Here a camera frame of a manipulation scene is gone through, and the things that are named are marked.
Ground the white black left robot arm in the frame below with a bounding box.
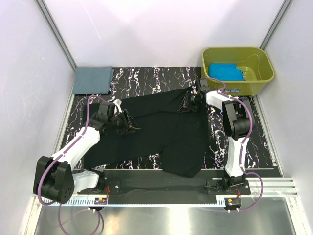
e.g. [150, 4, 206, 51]
[33, 99, 140, 206]

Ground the left rear frame post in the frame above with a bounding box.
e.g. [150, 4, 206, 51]
[34, 0, 77, 72]

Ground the black t shirt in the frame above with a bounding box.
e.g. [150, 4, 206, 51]
[83, 89, 209, 178]

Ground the right rear frame post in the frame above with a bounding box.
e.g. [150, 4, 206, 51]
[259, 0, 294, 50]

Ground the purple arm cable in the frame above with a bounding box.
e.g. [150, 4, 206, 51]
[202, 78, 264, 212]
[38, 95, 105, 233]

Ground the white slotted cable duct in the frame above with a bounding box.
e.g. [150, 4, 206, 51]
[64, 195, 241, 208]

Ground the frame post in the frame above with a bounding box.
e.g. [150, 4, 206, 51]
[259, 0, 294, 50]
[34, 0, 77, 72]

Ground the blue t shirt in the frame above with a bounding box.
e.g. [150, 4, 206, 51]
[208, 63, 244, 81]

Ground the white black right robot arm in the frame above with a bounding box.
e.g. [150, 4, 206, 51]
[178, 77, 254, 193]

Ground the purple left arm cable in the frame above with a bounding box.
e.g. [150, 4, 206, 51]
[38, 95, 105, 233]

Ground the silver aluminium frame rail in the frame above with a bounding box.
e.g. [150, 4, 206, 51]
[31, 177, 299, 198]

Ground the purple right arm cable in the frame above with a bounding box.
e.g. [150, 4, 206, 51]
[202, 78, 264, 212]

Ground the folded grey t shirt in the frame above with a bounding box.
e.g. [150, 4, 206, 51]
[72, 67, 114, 95]

